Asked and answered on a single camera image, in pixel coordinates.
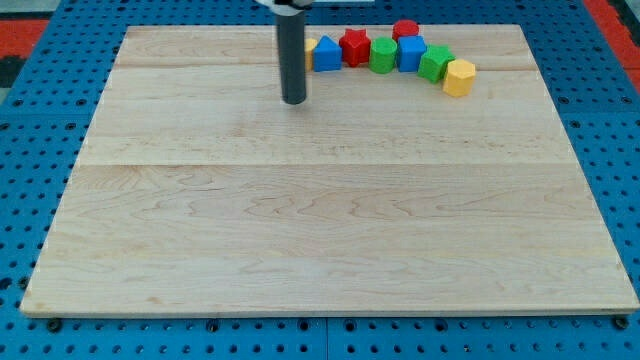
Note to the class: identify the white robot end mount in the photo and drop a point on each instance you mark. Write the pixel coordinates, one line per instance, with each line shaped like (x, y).
(286, 5)

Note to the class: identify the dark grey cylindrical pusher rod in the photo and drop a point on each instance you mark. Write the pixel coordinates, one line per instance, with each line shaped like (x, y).
(291, 53)

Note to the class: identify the yellow heart block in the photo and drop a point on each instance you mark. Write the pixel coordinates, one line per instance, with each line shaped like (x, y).
(309, 48)

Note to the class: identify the blue triangle block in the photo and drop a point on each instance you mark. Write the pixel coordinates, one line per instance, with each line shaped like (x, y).
(327, 55)

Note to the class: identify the red star block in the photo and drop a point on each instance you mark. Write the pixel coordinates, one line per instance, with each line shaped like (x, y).
(355, 45)

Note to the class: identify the green cylinder block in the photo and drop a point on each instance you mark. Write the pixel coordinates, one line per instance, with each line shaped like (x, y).
(382, 55)

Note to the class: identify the red cylinder block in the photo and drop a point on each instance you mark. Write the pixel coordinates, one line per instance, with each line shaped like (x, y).
(404, 28)

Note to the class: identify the blue cube block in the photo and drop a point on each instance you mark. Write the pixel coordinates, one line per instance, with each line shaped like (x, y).
(410, 51)

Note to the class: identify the green star block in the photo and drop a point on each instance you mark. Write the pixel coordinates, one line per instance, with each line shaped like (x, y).
(434, 61)

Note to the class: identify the yellow hexagon block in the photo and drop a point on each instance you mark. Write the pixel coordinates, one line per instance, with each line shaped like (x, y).
(459, 78)

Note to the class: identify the light wooden board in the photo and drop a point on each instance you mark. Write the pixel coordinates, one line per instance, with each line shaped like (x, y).
(197, 193)

